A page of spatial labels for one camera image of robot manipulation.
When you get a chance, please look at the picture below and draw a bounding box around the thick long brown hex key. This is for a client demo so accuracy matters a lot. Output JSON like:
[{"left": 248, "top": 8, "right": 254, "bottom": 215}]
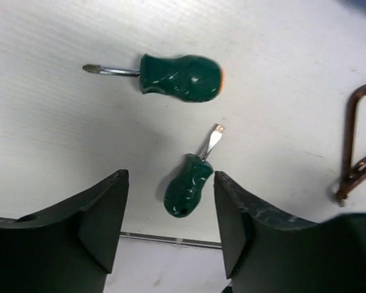
[{"left": 335, "top": 79, "right": 366, "bottom": 201}]

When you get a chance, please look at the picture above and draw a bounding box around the thin long brown hex key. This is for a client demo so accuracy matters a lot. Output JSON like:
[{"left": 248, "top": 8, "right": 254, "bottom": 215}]
[{"left": 335, "top": 148, "right": 366, "bottom": 206}]

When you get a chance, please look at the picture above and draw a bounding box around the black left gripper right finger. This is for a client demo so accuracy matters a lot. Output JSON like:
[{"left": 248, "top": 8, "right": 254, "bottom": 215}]
[{"left": 213, "top": 170, "right": 318, "bottom": 279}]

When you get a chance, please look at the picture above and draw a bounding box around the green Phillips stubby screwdriver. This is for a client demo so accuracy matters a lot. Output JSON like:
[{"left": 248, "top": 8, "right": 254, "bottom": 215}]
[{"left": 82, "top": 54, "right": 224, "bottom": 103}]

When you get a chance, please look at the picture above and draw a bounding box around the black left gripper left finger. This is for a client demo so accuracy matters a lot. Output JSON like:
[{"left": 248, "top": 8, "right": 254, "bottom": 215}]
[{"left": 15, "top": 169, "right": 129, "bottom": 273}]

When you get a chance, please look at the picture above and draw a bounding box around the green flathead stubby screwdriver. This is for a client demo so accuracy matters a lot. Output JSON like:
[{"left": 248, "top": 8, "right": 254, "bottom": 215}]
[{"left": 163, "top": 124, "right": 225, "bottom": 219}]

